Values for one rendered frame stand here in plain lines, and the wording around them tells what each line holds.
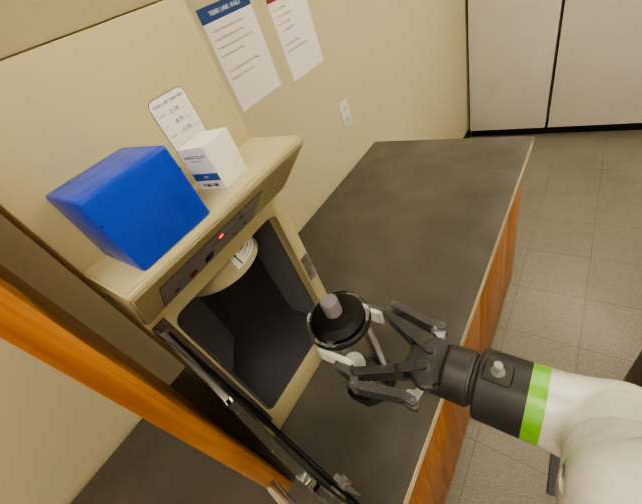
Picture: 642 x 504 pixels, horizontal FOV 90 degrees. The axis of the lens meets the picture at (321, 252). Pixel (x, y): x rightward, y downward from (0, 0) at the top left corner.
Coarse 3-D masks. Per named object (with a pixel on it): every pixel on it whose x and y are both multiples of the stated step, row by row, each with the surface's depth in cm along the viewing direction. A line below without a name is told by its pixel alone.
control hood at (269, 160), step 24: (264, 144) 50; (288, 144) 46; (264, 168) 43; (288, 168) 51; (216, 192) 42; (240, 192) 41; (264, 192) 48; (216, 216) 38; (192, 240) 36; (96, 264) 38; (120, 264) 36; (168, 264) 34; (120, 288) 33; (144, 288) 33; (144, 312) 38
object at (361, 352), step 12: (360, 300) 52; (312, 336) 50; (372, 336) 53; (348, 348) 50; (360, 348) 51; (372, 348) 53; (360, 360) 52; (372, 360) 54; (384, 360) 59; (348, 384) 59; (384, 384) 60; (360, 396) 61
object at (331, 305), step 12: (324, 300) 49; (336, 300) 48; (348, 300) 51; (312, 312) 54; (324, 312) 50; (336, 312) 49; (348, 312) 50; (360, 312) 50; (312, 324) 51; (324, 324) 50; (336, 324) 49; (348, 324) 48; (360, 324) 49; (324, 336) 49; (336, 336) 48; (348, 336) 48
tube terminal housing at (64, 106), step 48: (48, 48) 32; (96, 48) 36; (144, 48) 39; (192, 48) 44; (0, 96) 30; (48, 96) 33; (96, 96) 36; (144, 96) 40; (192, 96) 45; (0, 144) 31; (48, 144) 34; (96, 144) 37; (144, 144) 41; (240, 144) 53; (0, 192) 31; (48, 192) 34; (48, 240) 35; (240, 240) 56; (288, 240) 66; (96, 288) 42; (192, 288) 50; (288, 384) 75
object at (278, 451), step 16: (192, 368) 38; (208, 384) 35; (224, 400) 33; (240, 416) 32; (256, 416) 42; (256, 432) 30; (272, 432) 39; (272, 448) 28; (288, 448) 36; (288, 464) 27; (304, 464) 34; (304, 480) 26; (320, 496) 27
